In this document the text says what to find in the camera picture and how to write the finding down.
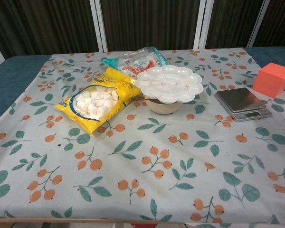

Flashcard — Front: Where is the yellow marshmallow bag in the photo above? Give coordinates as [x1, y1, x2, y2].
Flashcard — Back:
[55, 66, 141, 136]

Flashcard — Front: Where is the teal clear snack bag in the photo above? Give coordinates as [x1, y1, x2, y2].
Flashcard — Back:
[102, 46, 171, 78]

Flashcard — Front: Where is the white flower-shaped palette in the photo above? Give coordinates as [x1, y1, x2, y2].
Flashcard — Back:
[134, 65, 204, 105]

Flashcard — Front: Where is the silver digital scale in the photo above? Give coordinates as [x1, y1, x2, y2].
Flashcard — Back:
[215, 87, 273, 123]

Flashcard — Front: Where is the floral print tablecloth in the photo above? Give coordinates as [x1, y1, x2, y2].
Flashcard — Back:
[0, 47, 285, 228]

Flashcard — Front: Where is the beige round bowl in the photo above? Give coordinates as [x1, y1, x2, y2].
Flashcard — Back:
[144, 97, 184, 116]

